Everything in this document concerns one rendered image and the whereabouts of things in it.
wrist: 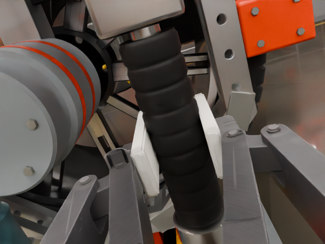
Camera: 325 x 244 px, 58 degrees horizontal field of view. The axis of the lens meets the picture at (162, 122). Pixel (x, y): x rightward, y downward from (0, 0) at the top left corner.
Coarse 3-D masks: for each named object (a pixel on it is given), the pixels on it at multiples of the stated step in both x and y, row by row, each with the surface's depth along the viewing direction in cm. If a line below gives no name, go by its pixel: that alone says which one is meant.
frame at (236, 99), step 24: (216, 0) 35; (216, 24) 36; (216, 48) 37; (240, 48) 37; (216, 72) 40; (240, 72) 39; (240, 96) 39; (240, 120) 41; (168, 192) 50; (24, 216) 52; (48, 216) 52; (168, 216) 47
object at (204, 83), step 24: (72, 0) 45; (192, 0) 44; (72, 24) 46; (192, 24) 63; (96, 48) 48; (120, 72) 49; (192, 72) 49; (120, 96) 52; (216, 96) 48; (96, 120) 52; (96, 144) 54; (72, 168) 66; (96, 168) 67; (24, 192) 55; (48, 192) 57; (144, 192) 55
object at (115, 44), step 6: (78, 0) 90; (60, 12) 91; (60, 18) 92; (54, 24) 92; (60, 24) 92; (90, 24) 88; (120, 36) 94; (126, 36) 94; (78, 42) 90; (114, 42) 90; (120, 42) 91; (114, 48) 90; (120, 84) 100; (126, 84) 100; (120, 90) 100
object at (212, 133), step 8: (200, 96) 21; (200, 104) 19; (200, 112) 18; (208, 112) 17; (208, 120) 16; (208, 128) 15; (216, 128) 15; (208, 136) 15; (216, 136) 15; (208, 144) 15; (216, 144) 15; (216, 152) 15; (216, 160) 16; (216, 168) 16
